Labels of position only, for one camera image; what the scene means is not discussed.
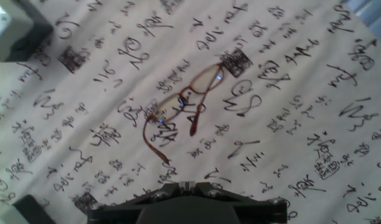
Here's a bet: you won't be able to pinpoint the grey box mushroom red button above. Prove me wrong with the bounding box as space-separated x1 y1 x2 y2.
0 0 54 63

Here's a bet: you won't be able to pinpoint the dark red framed glasses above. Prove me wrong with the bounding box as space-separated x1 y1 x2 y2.
142 62 226 166

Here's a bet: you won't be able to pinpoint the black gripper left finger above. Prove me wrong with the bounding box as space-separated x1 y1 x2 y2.
87 182 187 224

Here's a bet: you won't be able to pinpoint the beige calligraphy print cloth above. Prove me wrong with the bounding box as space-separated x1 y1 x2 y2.
0 0 381 224

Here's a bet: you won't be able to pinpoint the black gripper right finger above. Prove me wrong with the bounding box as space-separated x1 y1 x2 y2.
187 182 288 224

